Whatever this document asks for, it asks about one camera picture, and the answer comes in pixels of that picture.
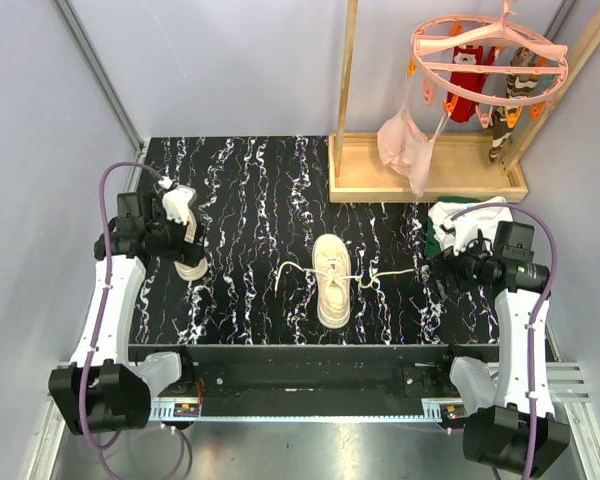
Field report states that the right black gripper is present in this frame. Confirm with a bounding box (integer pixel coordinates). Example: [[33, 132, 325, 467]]
[[425, 229, 498, 301]]

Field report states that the cream shoelace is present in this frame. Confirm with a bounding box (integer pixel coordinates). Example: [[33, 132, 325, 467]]
[[274, 261, 419, 292]]

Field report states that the beige sneaker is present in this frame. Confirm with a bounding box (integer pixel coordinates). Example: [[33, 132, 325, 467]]
[[174, 211, 209, 281], [312, 234, 351, 329]]

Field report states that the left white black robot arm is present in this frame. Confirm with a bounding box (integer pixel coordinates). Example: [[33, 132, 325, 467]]
[[48, 186, 208, 435]]

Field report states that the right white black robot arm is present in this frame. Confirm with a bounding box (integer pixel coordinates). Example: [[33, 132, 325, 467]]
[[431, 221, 570, 479]]

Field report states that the green folded garment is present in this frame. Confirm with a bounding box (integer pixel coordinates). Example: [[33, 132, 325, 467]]
[[424, 218, 442, 259]]

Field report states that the white t-shirt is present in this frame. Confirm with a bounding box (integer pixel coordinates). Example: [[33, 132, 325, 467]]
[[428, 196, 513, 251]]

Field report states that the black marble pattern mat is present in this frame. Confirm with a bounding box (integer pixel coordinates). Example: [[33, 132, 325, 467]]
[[130, 136, 499, 345]]

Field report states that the pink bra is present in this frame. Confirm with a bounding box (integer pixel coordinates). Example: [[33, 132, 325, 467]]
[[377, 75, 449, 198]]

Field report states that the red sock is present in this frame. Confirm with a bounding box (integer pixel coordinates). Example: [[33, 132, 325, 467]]
[[450, 44, 499, 123]]

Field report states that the brown striped sock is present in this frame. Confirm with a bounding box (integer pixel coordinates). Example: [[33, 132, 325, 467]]
[[489, 48, 540, 163]]

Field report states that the pink round clip hanger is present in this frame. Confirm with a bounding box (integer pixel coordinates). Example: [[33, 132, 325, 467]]
[[408, 1, 569, 128]]

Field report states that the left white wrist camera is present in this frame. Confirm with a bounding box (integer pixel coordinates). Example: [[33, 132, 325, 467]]
[[158, 176, 197, 225]]

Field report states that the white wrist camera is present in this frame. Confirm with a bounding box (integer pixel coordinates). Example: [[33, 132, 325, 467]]
[[441, 217, 479, 254], [158, 176, 197, 225]]

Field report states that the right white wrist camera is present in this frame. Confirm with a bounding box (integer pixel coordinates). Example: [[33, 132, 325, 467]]
[[441, 217, 479, 254]]

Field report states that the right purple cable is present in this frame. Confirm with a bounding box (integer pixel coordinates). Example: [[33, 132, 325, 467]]
[[449, 202, 557, 480]]

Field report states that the purple cable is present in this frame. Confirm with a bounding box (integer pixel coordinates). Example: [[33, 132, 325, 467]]
[[449, 202, 557, 480], [77, 162, 194, 474]]

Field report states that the wooden drying rack frame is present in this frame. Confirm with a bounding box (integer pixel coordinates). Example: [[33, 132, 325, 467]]
[[328, 1, 600, 203]]

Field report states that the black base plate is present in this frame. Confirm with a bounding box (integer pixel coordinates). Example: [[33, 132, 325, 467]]
[[127, 343, 504, 419]]

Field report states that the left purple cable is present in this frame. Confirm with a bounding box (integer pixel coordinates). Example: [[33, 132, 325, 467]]
[[77, 162, 194, 474]]

